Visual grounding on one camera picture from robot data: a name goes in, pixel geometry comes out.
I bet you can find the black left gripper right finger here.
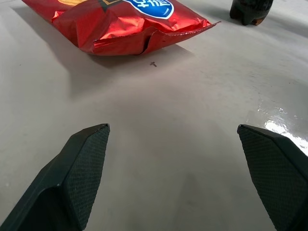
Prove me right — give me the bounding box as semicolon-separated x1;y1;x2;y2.
237;124;308;231

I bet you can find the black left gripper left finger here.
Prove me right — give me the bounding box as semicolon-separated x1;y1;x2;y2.
0;123;111;231

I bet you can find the dark cola bottle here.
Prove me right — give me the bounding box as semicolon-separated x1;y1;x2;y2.
229;0;275;26

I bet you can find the red foil snack bag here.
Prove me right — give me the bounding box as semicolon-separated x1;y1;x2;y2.
21;0;221;57

